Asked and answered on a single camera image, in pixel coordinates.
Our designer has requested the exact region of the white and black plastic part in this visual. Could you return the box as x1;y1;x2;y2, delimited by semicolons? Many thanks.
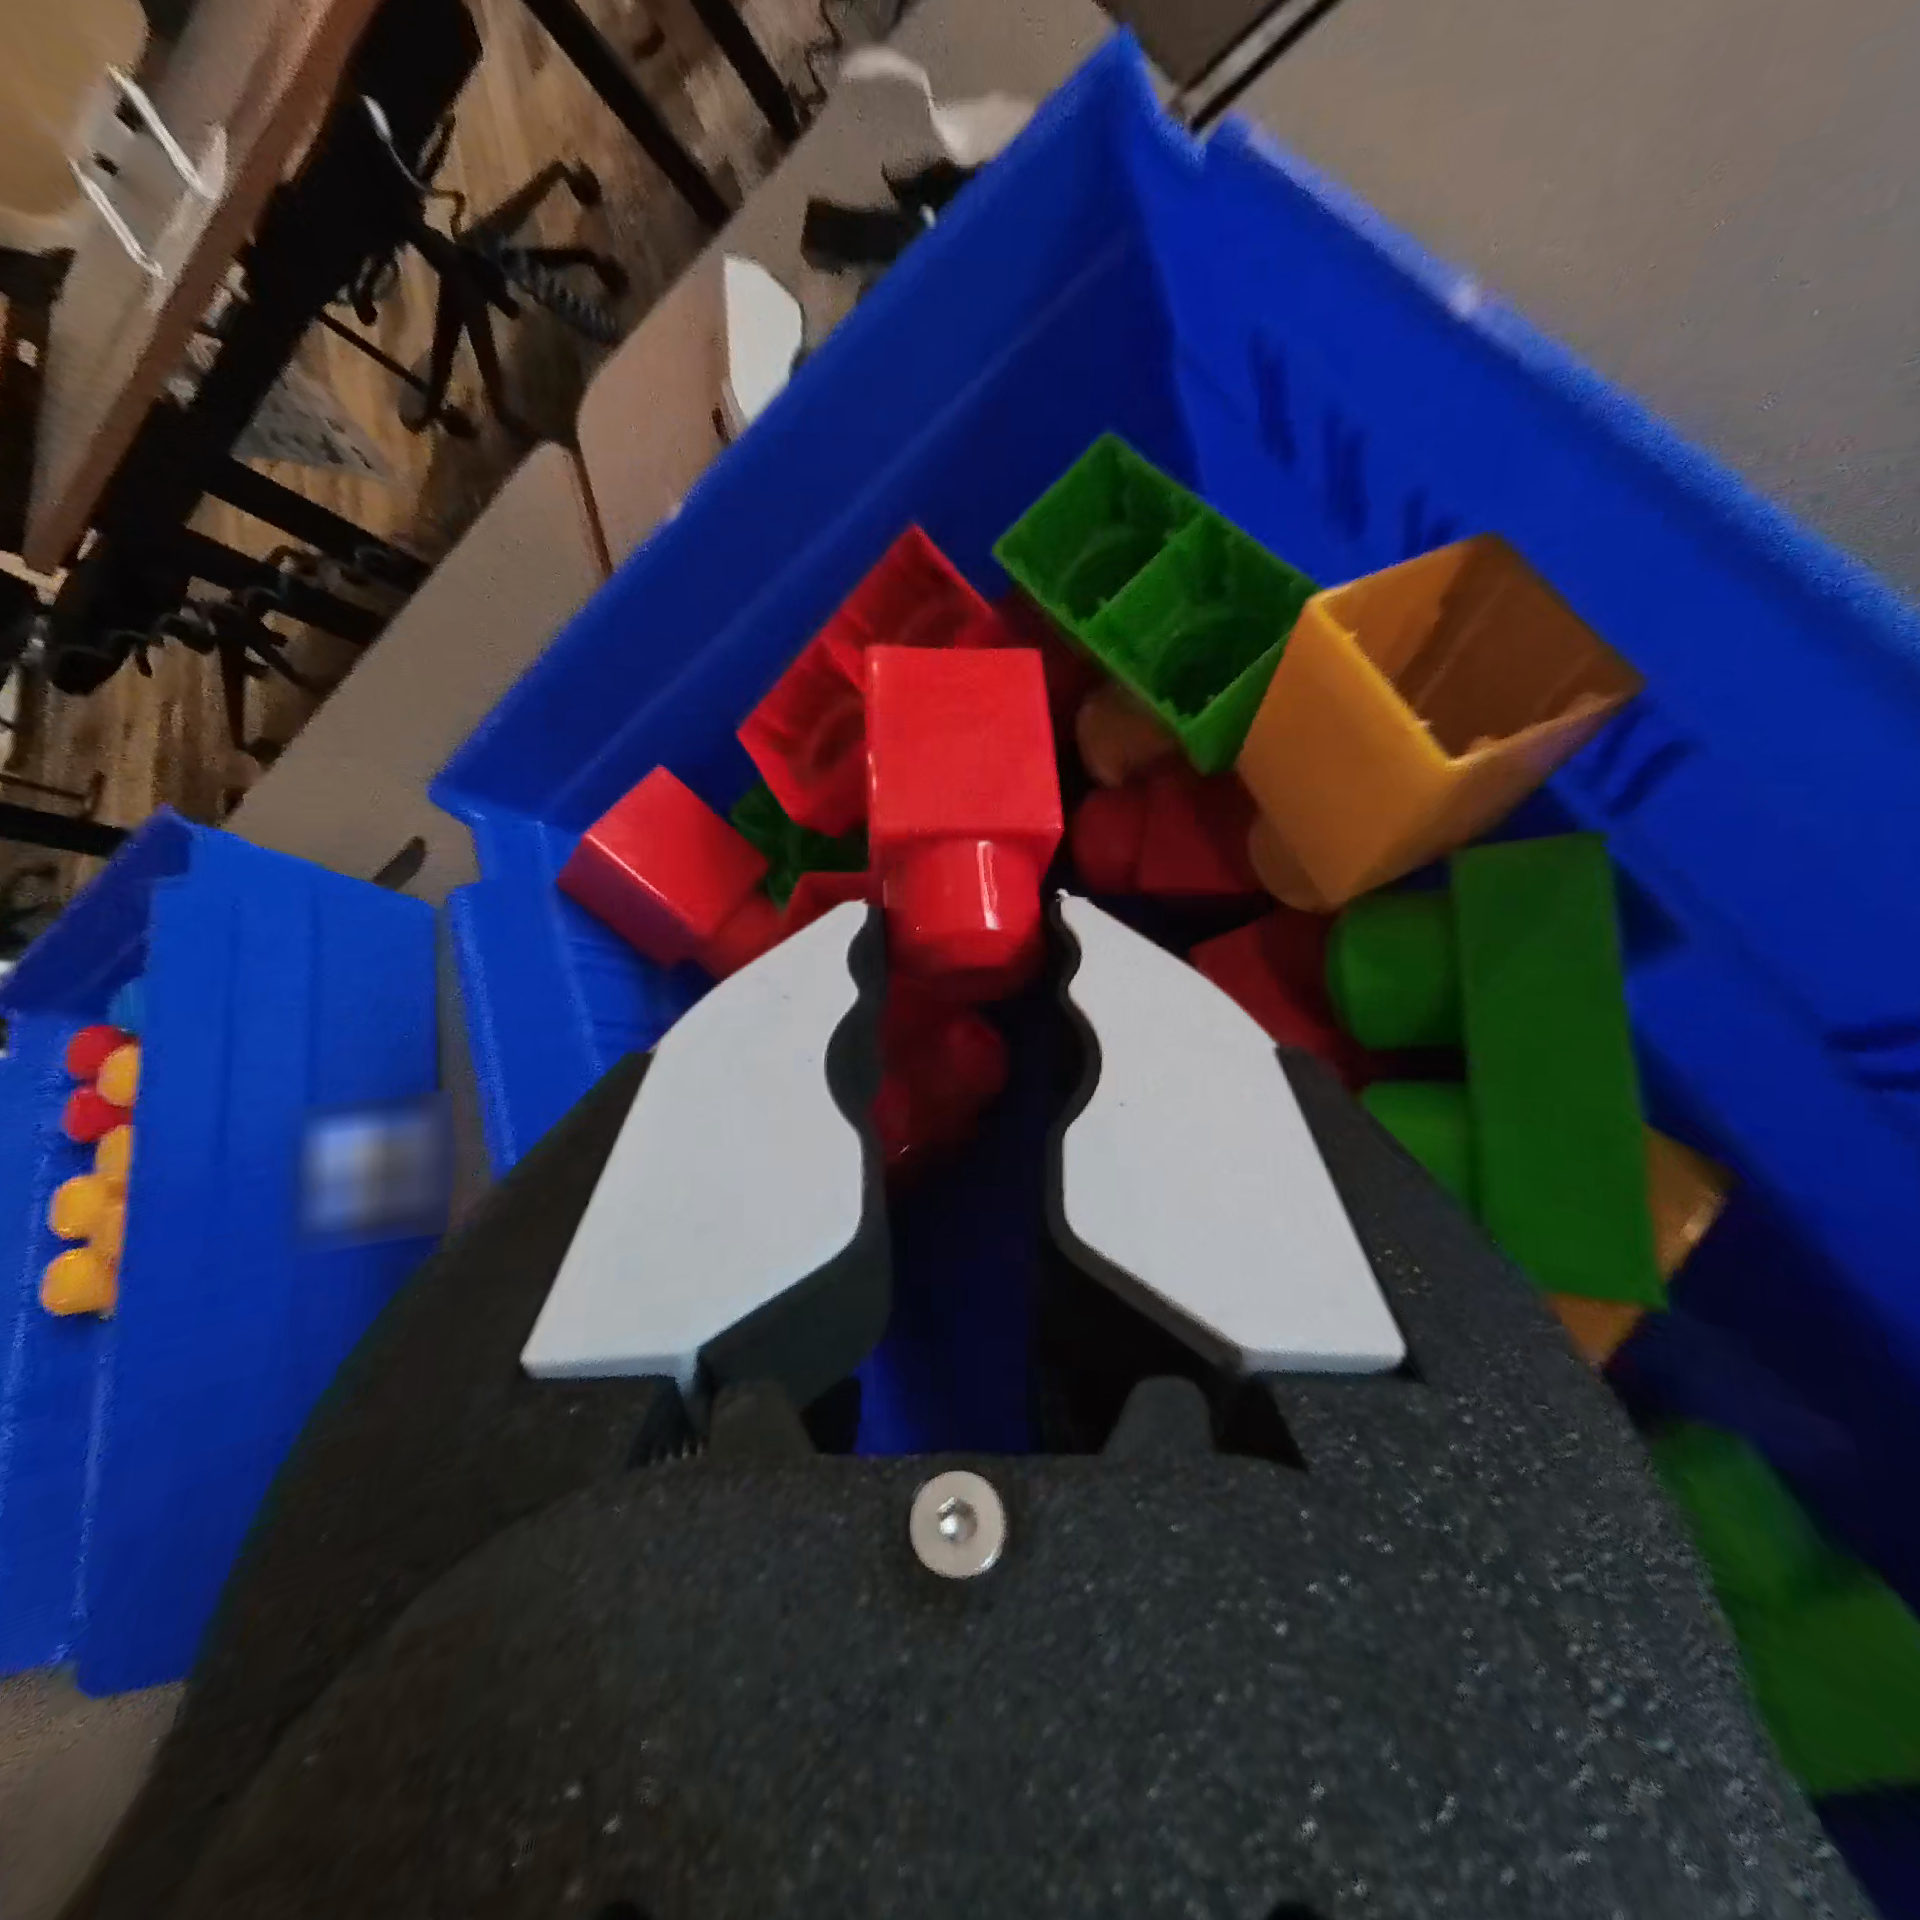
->
838;43;1044;169

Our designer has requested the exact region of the pile of mega blocks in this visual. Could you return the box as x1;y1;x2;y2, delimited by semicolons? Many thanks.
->
558;430;1920;1804

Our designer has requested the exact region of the clear acrylic sign holder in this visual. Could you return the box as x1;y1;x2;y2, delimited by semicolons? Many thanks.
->
67;69;228;282

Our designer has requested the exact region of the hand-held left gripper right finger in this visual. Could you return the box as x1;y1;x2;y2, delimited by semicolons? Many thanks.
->
1036;889;1409;1377

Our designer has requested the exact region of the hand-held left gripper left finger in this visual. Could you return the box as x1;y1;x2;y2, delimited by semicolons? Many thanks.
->
518;902;893;1389

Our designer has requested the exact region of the wooden table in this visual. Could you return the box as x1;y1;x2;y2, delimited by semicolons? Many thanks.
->
24;0;386;578

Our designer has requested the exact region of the blue plastic bin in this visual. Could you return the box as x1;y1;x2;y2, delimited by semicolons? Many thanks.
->
0;807;459;1697
428;27;1920;1804

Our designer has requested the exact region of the black office chair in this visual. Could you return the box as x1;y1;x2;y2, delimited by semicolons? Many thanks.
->
36;496;436;709
353;93;633;446

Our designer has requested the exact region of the red mega block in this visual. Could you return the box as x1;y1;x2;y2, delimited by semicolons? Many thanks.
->
61;1022;139;1145
862;647;1072;1006

